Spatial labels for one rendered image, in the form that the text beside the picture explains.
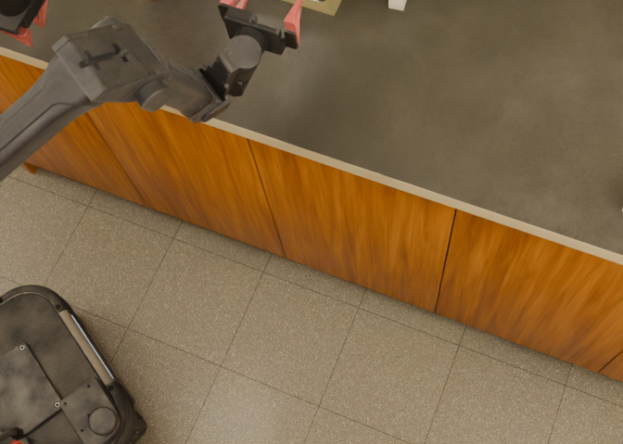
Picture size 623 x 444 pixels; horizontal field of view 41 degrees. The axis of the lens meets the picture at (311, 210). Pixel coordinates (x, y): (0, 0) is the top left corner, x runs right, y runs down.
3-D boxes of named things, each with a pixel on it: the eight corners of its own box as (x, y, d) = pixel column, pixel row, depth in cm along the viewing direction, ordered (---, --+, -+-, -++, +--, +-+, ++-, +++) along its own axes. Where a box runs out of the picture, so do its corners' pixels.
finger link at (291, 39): (273, -21, 141) (250, 22, 138) (311, -10, 140) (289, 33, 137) (278, 3, 148) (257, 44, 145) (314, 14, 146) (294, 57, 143)
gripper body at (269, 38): (227, 8, 140) (209, 44, 138) (282, 25, 138) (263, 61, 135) (234, 31, 146) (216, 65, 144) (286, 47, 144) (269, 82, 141)
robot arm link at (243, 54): (171, 83, 137) (201, 125, 137) (179, 56, 127) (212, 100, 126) (228, 48, 142) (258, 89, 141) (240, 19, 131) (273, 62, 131)
